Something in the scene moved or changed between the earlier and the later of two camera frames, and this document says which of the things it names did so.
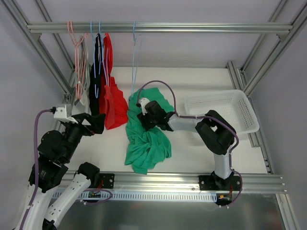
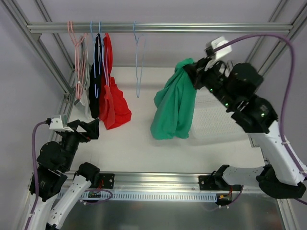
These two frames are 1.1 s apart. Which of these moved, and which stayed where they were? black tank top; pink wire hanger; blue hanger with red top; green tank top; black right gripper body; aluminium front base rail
Moved: green tank top; black right gripper body
Stayed: aluminium front base rail; black tank top; blue hanger with red top; pink wire hanger
